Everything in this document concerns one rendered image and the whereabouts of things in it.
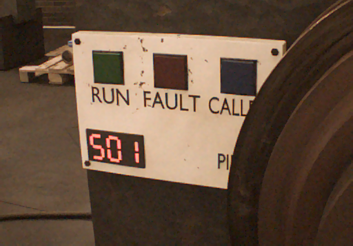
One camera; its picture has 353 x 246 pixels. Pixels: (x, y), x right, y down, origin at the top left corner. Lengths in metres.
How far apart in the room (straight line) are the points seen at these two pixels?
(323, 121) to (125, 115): 0.30
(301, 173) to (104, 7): 0.34
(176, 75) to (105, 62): 0.09
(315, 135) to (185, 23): 0.25
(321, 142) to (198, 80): 0.23
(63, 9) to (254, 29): 7.26
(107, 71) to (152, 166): 0.13
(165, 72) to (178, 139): 0.08
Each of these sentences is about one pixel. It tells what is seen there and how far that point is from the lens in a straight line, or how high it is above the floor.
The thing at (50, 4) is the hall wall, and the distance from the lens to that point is 7.96.
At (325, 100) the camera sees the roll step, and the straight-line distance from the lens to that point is 0.47.
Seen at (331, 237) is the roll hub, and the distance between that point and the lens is 0.44.
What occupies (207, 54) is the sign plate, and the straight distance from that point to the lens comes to 0.65.
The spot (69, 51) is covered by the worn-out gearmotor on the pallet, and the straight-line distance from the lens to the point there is 5.08.
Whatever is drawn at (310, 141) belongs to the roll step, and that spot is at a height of 1.19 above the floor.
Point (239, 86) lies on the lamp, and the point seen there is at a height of 1.19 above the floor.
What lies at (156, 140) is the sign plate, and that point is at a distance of 0.70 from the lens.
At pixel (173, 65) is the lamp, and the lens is 0.66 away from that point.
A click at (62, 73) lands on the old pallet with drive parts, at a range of 5.08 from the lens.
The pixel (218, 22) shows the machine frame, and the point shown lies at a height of 1.26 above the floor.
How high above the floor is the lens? 1.37
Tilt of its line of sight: 19 degrees down
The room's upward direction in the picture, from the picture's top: 2 degrees counter-clockwise
